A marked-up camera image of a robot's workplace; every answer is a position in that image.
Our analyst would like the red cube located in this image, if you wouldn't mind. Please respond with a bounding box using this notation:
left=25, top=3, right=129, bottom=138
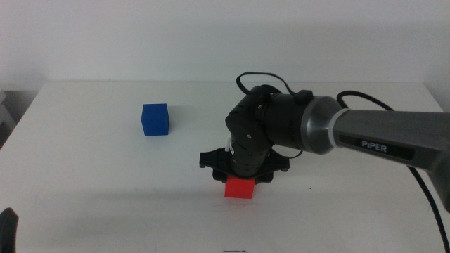
left=224, top=175, right=256, bottom=200

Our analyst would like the blue cube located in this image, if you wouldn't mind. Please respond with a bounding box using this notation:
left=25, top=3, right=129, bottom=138
left=141, top=103, right=170, bottom=137

